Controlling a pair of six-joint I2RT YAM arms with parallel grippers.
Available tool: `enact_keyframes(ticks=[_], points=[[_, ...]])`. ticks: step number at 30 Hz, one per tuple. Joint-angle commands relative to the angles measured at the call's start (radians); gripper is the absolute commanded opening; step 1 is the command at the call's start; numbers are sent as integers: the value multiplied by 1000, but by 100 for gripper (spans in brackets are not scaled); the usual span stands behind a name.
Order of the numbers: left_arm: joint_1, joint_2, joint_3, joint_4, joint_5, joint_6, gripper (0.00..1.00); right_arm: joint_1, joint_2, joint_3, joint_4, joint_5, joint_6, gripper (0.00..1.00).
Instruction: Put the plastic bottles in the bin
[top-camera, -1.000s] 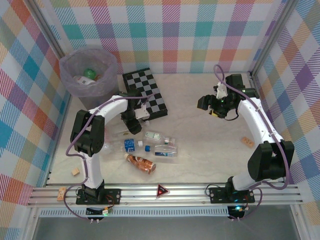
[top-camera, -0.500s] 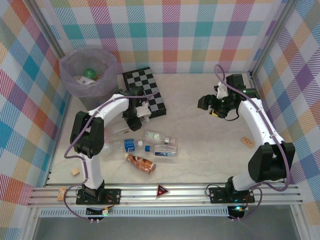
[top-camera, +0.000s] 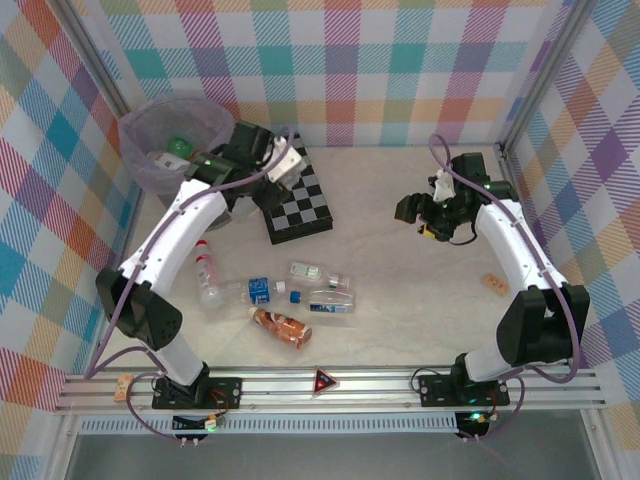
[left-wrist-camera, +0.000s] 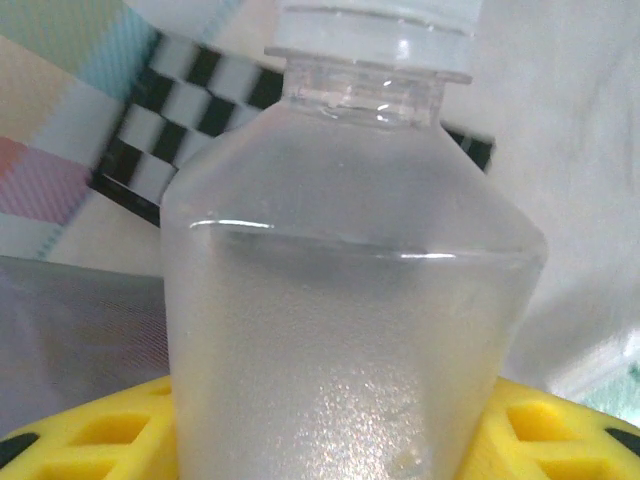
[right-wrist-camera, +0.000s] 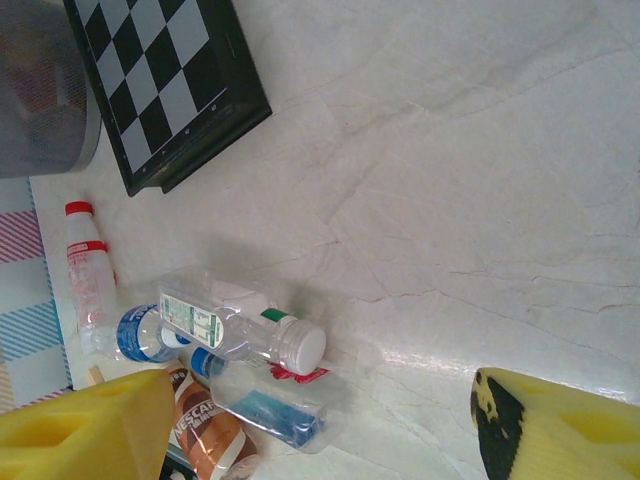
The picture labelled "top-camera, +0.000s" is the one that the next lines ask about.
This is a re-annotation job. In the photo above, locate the green soda bottle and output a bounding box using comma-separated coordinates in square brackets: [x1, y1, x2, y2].
[166, 135, 195, 157]

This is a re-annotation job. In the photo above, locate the clear bottle green label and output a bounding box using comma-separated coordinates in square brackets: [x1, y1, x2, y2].
[287, 259, 352, 292]

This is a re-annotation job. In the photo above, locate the clear bottle blue label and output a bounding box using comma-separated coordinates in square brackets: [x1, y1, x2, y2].
[218, 276, 290, 307]

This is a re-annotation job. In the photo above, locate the clear bottle red cap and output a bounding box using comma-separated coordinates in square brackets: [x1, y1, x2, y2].
[193, 238, 225, 310]

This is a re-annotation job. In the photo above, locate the clear bottle blue cap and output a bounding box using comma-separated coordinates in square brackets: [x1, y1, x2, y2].
[288, 287, 358, 317]

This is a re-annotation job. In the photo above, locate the copper brown plastic bottle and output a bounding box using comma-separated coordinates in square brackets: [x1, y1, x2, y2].
[247, 305, 314, 350]

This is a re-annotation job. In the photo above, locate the grey waste bin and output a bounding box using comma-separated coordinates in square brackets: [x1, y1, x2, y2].
[118, 95, 241, 232]

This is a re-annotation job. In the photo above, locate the purple plastic bin liner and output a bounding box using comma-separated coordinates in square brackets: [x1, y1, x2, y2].
[118, 95, 236, 197]

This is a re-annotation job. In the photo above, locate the black grey chessboard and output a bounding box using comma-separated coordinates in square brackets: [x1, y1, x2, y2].
[252, 133, 335, 246]

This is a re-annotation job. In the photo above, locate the red triangle warning light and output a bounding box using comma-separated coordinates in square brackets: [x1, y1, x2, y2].
[311, 366, 341, 399]

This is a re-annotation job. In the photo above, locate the small black circuit board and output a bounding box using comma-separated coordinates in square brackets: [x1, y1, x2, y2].
[172, 413, 224, 434]
[457, 410, 494, 439]

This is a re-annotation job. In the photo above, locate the thin black cable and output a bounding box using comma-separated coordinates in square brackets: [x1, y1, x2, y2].
[447, 219, 479, 247]

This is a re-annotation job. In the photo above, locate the aluminium frame post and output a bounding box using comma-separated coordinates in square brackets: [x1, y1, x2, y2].
[498, 0, 601, 154]
[57, 0, 132, 119]

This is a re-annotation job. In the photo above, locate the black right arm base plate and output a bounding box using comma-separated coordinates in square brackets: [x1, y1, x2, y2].
[416, 373, 512, 409]

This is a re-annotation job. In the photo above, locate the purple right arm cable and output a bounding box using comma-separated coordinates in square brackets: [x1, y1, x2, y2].
[428, 133, 584, 444]

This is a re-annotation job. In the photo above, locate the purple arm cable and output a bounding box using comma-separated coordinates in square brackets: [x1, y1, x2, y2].
[428, 133, 584, 444]
[83, 127, 297, 442]

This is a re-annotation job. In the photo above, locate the aluminium mounting rail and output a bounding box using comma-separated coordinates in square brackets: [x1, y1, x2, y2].
[53, 366, 607, 416]

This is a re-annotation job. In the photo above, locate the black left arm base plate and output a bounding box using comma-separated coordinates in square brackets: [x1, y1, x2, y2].
[151, 375, 245, 412]

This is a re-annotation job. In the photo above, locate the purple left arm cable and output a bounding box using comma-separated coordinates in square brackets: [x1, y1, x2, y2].
[83, 127, 297, 442]

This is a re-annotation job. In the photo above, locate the white slotted cable duct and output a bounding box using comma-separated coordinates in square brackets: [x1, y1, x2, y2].
[78, 412, 460, 437]

